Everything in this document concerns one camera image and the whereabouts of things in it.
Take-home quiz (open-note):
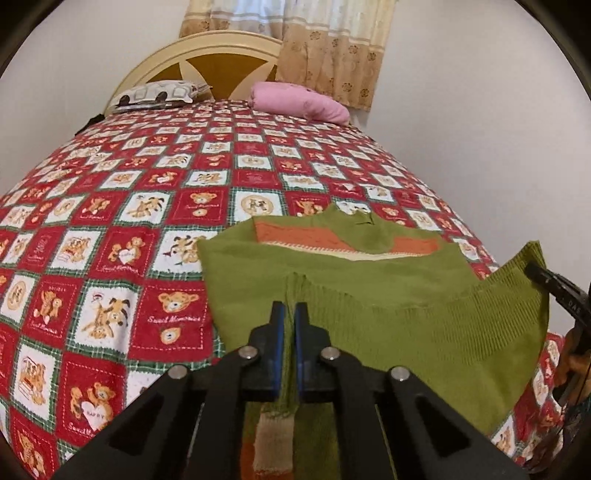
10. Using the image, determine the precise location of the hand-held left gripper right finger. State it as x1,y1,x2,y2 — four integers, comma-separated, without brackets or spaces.
294,302,532,480

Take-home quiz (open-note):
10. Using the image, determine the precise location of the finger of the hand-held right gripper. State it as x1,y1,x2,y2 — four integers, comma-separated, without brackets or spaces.
524,261,573,304

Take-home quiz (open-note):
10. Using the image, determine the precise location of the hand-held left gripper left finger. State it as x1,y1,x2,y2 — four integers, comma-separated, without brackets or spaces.
51,301,287,480

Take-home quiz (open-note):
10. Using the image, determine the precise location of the green orange striped knit sweater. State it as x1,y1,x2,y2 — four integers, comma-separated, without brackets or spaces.
196,203,552,480

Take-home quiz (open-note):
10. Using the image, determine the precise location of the person's right hand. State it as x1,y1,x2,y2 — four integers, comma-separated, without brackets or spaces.
553,323,591,395

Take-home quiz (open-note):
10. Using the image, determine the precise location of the red bear print bedspread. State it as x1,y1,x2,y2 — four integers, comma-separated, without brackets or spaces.
0,99,573,480

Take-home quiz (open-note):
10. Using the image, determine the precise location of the pink pillow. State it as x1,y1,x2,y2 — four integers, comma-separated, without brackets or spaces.
248,82,351,125

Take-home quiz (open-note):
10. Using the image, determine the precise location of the white car print pillow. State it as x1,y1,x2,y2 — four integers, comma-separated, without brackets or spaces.
105,80,214,114

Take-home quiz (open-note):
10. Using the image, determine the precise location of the cream wooden headboard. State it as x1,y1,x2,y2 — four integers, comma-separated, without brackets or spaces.
104,33,283,116

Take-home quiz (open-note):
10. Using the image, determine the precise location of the dark cloth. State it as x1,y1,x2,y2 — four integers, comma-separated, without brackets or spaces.
75,114,106,136

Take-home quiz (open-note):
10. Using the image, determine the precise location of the beige floral curtain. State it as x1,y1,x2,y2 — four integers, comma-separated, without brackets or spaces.
277,0,398,112
179,0,282,40

